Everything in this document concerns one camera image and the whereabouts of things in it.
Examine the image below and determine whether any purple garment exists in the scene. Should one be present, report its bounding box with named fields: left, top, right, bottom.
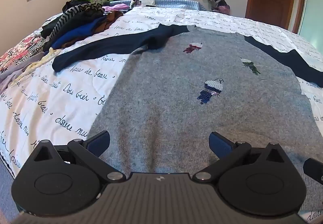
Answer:
left=103, top=3, right=129, bottom=13

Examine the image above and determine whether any lilac cloth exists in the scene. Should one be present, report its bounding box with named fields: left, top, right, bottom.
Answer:
left=0, top=63, right=33, bottom=93

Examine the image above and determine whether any brown garment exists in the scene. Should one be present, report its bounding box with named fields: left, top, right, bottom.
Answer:
left=61, top=10, right=124, bottom=48

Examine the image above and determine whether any white script-print quilt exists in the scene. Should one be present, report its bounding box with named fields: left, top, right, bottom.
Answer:
left=0, top=6, right=323, bottom=224

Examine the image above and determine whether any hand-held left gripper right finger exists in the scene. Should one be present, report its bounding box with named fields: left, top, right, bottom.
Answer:
left=192, top=131, right=294, bottom=184

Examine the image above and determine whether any grey sweater with navy sleeves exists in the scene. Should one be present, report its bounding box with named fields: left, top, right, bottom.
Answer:
left=52, top=23, right=323, bottom=217

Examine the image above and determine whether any pale yellow cloth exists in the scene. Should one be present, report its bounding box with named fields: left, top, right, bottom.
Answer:
left=10, top=47, right=61, bottom=83

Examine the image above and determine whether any royal blue garment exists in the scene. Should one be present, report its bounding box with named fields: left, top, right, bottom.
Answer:
left=43, top=16, right=106, bottom=50

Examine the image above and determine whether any red floral blanket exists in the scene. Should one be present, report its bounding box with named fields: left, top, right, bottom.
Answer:
left=0, top=33, right=51, bottom=74

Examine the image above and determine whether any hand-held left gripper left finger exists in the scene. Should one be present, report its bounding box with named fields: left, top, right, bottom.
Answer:
left=26, top=130, right=127, bottom=184

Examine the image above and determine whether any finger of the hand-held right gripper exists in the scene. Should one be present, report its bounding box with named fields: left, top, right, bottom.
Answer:
left=303, top=158, right=323, bottom=182

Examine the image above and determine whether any black white striped garment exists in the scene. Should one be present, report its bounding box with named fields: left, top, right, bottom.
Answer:
left=49, top=3, right=104, bottom=40

